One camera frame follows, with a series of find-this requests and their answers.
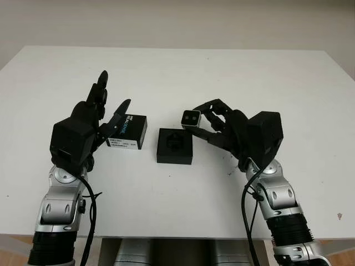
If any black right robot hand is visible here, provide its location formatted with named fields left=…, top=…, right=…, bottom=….
left=190, top=98, right=252, bottom=170

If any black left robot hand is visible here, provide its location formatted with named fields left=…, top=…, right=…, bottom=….
left=50, top=70, right=132, bottom=174

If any silver depth camera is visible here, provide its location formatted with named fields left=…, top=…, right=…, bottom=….
left=181, top=110, right=202, bottom=130

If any black RealSense box lid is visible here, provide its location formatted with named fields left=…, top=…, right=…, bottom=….
left=105, top=112, right=149, bottom=151

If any black box base foam insert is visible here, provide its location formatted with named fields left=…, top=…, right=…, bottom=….
left=155, top=127, right=194, bottom=166

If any grey robot lower body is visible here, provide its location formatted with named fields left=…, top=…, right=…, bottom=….
left=114, top=238, right=240, bottom=266

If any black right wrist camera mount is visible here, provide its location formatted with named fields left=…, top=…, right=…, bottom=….
left=246, top=110, right=284, bottom=167

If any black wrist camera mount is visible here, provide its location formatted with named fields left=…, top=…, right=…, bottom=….
left=246, top=110, right=284, bottom=167
left=49, top=116, right=98, bottom=174

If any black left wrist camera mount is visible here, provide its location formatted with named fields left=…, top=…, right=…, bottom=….
left=49, top=116, right=98, bottom=174

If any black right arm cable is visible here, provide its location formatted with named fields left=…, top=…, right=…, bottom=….
left=240, top=157, right=267, bottom=266

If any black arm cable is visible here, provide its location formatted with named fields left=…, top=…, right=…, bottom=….
left=74, top=165, right=105, bottom=266
left=240, top=157, right=267, bottom=266

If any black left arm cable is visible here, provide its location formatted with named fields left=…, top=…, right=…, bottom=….
left=74, top=165, right=105, bottom=266

